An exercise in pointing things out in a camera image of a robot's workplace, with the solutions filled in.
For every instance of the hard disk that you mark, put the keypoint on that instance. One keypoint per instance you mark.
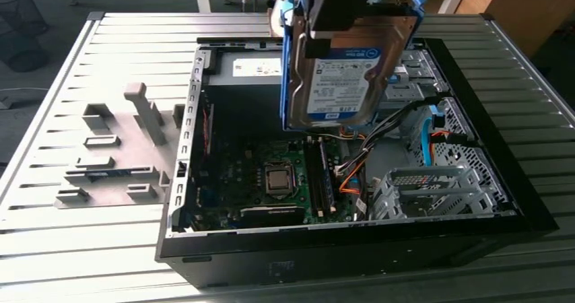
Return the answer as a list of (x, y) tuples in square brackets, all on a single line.
[(341, 81)]

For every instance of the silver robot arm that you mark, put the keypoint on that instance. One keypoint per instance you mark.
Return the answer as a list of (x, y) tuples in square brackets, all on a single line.
[(274, 22)]

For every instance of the silver disk bay cage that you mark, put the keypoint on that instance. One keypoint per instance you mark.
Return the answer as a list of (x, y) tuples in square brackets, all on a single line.
[(431, 188)]

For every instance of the grey optical drive cage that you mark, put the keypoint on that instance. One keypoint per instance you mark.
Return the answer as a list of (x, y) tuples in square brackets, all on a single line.
[(412, 91)]

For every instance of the grey power supply unit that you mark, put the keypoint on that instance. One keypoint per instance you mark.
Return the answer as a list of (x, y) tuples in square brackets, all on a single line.
[(242, 77)]

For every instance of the wooden cabinet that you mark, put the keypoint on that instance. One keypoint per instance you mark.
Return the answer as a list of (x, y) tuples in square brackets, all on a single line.
[(529, 13)]

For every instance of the RAM stick blue label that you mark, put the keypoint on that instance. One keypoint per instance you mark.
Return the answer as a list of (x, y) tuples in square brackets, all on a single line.
[(325, 175)]

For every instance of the silver CPU in socket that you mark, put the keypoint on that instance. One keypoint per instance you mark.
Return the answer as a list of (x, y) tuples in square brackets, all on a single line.
[(277, 178)]

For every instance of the grey parts rack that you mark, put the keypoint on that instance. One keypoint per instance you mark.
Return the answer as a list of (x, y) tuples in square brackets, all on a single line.
[(142, 114)]

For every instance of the green motherboard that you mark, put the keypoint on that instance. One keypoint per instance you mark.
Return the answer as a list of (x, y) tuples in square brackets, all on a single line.
[(242, 182)]

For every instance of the black graphics card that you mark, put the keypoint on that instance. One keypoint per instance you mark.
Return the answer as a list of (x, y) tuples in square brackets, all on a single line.
[(273, 215)]

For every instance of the dark RAM stick spare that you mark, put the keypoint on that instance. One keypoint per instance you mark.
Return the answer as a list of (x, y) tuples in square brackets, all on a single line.
[(112, 173)]

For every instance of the black mesh wastebasket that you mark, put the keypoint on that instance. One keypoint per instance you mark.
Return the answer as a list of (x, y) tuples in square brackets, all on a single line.
[(22, 40)]

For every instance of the black open PC case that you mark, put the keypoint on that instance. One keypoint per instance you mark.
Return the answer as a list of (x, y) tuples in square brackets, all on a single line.
[(313, 259)]

